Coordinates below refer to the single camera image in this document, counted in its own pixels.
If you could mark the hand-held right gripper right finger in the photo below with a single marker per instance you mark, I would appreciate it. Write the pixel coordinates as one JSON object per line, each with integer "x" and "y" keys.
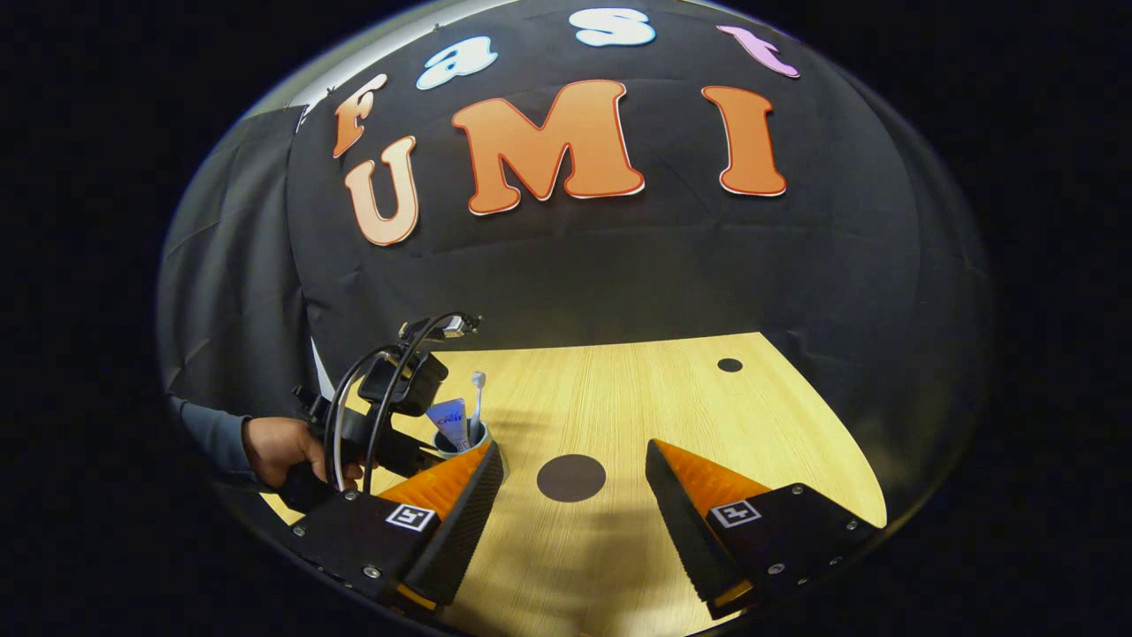
{"x": 681, "y": 522}

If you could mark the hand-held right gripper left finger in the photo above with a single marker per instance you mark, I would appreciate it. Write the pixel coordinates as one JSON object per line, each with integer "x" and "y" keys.
{"x": 464, "y": 522}

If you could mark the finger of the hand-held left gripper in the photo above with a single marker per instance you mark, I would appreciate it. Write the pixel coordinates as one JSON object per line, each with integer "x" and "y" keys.
{"x": 414, "y": 458}

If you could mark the white toothpaste tube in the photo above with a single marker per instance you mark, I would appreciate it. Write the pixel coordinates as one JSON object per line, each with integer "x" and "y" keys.
{"x": 449, "y": 420}

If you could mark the light blue toothbrush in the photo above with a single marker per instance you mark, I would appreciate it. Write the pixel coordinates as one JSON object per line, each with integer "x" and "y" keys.
{"x": 478, "y": 398}

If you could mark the dark round coaster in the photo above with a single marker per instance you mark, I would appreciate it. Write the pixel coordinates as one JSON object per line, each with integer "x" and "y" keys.
{"x": 571, "y": 478}

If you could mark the wooden desktop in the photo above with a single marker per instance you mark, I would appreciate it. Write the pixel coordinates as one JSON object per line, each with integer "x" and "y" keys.
{"x": 707, "y": 416}

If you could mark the black backdrop cloth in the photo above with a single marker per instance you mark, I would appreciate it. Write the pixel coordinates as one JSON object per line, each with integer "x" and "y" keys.
{"x": 619, "y": 274}

